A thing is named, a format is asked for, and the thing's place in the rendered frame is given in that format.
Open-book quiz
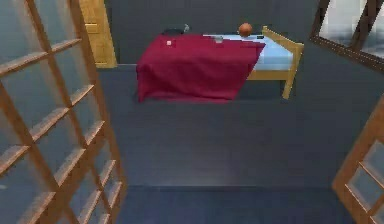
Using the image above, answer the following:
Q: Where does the light wooden bed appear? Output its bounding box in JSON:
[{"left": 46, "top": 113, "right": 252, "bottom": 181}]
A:
[{"left": 203, "top": 25, "right": 305, "bottom": 100}]

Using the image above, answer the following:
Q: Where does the black curved object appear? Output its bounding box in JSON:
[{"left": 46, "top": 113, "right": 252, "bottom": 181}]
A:
[{"left": 161, "top": 23, "right": 190, "bottom": 36}]

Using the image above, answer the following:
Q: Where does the dark red blanket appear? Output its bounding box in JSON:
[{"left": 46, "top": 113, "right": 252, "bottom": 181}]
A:
[{"left": 135, "top": 33, "right": 267, "bottom": 104}]

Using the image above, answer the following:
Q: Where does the light wooden panelled door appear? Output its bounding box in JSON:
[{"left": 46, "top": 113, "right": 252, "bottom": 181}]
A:
[{"left": 79, "top": 0, "right": 118, "bottom": 69}]

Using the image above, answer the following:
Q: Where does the orange basketball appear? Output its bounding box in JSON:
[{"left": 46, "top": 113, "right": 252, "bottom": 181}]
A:
[{"left": 238, "top": 22, "right": 254, "bottom": 38}]

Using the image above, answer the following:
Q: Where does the dark framed window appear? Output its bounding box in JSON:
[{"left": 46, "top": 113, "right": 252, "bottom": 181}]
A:
[{"left": 309, "top": 0, "right": 384, "bottom": 72}]

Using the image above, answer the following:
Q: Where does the wooden glass-paned room door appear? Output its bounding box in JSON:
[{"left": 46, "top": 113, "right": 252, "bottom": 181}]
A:
[
  {"left": 331, "top": 96, "right": 384, "bottom": 224},
  {"left": 0, "top": 0, "right": 129, "bottom": 224}
]

